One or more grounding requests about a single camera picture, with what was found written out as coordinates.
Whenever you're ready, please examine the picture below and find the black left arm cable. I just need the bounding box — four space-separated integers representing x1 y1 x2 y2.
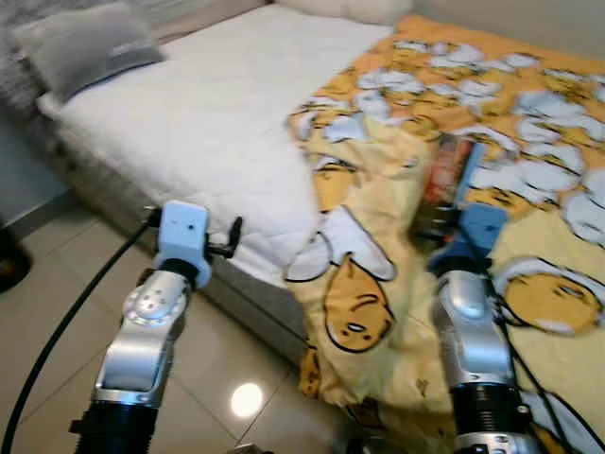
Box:
0 208 162 454

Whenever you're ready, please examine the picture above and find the cream long bolster pillow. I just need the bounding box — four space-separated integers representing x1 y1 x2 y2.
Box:
274 0 417 26

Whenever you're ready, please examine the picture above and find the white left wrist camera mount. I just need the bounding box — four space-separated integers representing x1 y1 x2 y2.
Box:
154 201 214 285

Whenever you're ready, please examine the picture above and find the yellow cartoon print blanket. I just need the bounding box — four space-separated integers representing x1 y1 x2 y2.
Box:
284 14 605 454

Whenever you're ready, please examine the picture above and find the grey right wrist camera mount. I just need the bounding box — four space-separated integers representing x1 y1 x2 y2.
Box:
425 203 510 275

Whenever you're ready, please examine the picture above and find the white quilted mattress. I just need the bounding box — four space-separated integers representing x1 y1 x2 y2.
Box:
38 5 398 285

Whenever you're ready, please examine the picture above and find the dark book with red cover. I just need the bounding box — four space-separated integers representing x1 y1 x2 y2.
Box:
421 132 488 233

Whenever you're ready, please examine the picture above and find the grey pillow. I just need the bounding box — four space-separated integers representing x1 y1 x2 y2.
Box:
11 2 166 103

